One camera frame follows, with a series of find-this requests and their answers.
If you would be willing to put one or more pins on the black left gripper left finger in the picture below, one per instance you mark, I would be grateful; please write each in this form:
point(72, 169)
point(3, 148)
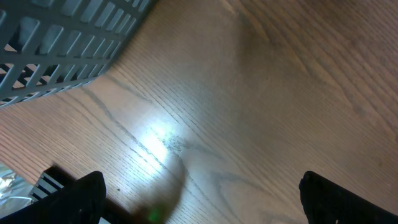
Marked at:
point(58, 199)

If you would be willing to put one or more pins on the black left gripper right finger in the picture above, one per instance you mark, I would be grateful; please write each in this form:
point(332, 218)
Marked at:
point(325, 202)

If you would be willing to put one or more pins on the dark grey plastic basket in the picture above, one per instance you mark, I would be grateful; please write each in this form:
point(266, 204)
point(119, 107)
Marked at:
point(57, 45)

